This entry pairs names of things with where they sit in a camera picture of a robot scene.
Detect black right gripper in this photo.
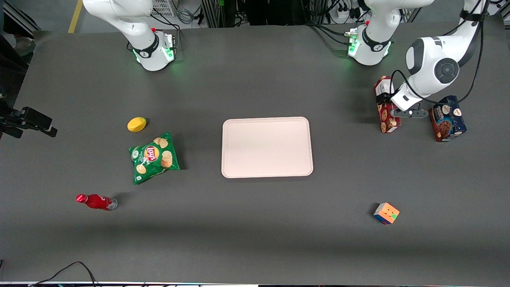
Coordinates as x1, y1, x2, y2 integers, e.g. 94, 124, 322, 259
0, 107, 57, 139

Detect red cookie box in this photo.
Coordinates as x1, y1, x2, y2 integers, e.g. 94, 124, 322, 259
374, 76, 402, 134

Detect blue cookie box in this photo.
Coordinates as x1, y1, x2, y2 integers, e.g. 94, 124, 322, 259
428, 95, 467, 143

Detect beige plastic tray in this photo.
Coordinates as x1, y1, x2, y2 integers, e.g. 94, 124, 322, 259
221, 116, 314, 179

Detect white power strip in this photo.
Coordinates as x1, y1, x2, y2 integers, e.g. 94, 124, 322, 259
336, 4, 362, 20

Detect yellow lemon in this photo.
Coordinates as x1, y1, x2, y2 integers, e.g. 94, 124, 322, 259
127, 117, 147, 133

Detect red soda bottle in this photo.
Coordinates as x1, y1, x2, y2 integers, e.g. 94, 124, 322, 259
76, 194, 118, 211

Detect colourful puzzle cube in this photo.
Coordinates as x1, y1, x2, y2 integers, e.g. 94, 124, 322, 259
373, 202, 400, 225

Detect green chips bag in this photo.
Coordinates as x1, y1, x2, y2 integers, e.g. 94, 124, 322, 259
128, 132, 180, 185

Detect white perforated crate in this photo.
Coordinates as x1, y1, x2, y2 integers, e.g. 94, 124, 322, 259
151, 0, 177, 18

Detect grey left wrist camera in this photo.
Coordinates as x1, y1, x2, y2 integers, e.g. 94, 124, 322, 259
390, 108, 429, 119

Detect black left arm base cables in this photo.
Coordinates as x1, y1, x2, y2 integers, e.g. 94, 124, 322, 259
305, 22, 359, 45

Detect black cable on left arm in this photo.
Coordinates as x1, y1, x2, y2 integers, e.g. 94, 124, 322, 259
392, 0, 486, 107

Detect thin black table-edge cable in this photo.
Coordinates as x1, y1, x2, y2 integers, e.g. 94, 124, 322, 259
30, 261, 98, 287

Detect black right arm base cable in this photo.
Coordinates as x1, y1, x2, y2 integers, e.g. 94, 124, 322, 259
151, 11, 183, 52

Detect grey coiled cable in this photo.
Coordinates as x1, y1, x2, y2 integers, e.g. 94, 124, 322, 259
177, 0, 196, 25

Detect aluminium frame post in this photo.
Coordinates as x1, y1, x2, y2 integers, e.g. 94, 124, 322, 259
200, 0, 220, 28

